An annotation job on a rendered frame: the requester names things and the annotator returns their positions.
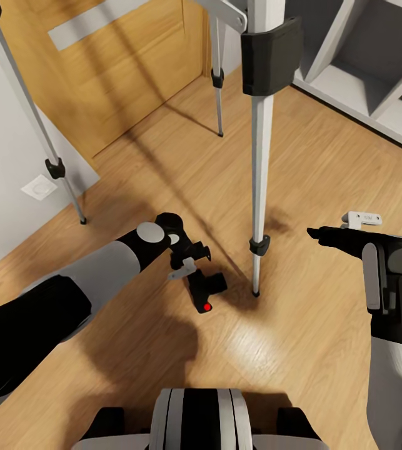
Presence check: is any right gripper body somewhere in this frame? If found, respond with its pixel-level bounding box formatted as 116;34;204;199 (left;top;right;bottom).
318;226;368;256

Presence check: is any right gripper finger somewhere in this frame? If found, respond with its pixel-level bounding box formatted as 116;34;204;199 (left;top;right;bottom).
306;227;321;239

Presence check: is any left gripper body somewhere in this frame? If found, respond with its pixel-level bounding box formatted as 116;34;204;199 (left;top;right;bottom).
171;240;206;269

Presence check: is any digital camera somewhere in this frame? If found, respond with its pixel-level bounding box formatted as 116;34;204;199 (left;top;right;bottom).
187;268;228;313

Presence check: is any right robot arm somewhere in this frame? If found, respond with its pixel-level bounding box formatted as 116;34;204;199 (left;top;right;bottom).
306;211;402;450

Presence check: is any camera tripod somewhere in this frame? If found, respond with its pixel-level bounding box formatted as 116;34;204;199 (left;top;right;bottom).
0;0;305;297

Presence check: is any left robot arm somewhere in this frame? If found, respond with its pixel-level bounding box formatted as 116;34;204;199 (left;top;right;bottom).
0;212;211;405

